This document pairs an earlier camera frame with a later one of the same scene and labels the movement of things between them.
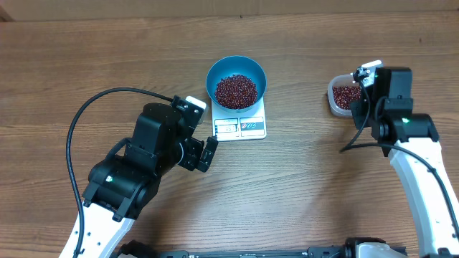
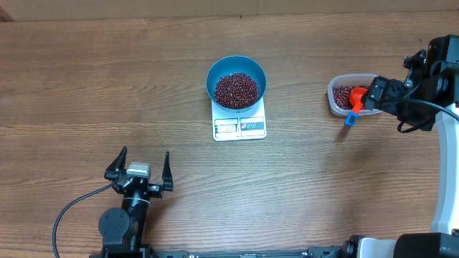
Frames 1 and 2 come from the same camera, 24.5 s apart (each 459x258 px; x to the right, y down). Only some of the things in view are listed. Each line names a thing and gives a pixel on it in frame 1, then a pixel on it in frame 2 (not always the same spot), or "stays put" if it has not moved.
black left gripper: (195, 147) -> (166, 180)
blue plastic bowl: (236, 84) stays put
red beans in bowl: (236, 92) stays put
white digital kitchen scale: (232, 126) stays put
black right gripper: (358, 112) -> (379, 92)
